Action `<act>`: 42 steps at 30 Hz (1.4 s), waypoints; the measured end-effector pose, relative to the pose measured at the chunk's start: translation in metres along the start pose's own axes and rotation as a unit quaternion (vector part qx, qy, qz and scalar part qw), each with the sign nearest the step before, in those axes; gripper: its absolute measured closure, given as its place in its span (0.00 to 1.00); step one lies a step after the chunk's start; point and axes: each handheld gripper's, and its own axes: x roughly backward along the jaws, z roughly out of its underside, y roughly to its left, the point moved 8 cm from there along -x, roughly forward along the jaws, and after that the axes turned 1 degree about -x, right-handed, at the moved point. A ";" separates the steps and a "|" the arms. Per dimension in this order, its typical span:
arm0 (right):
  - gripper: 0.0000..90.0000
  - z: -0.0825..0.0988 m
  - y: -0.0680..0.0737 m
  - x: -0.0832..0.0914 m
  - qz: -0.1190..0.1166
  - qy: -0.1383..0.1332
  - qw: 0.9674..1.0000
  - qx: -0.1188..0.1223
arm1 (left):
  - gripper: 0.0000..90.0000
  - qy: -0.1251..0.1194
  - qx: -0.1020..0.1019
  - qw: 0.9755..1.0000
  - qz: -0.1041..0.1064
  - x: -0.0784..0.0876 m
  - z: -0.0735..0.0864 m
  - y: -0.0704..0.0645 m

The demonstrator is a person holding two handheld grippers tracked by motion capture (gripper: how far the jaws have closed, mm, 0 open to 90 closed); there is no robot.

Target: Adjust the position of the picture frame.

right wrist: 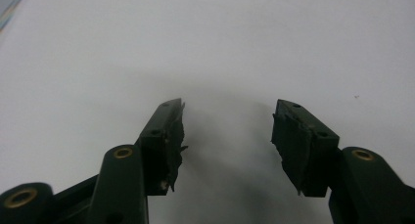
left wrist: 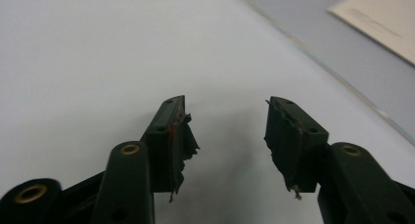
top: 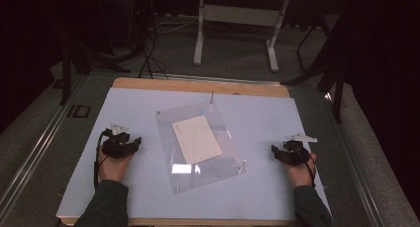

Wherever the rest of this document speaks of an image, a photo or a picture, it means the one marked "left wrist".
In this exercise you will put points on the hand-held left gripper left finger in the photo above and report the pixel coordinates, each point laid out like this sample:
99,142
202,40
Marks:
163,142

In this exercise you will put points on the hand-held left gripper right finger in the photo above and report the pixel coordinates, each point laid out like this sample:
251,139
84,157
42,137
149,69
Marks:
293,145

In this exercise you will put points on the beige paper sheet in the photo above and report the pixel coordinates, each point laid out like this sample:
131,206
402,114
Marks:
385,18

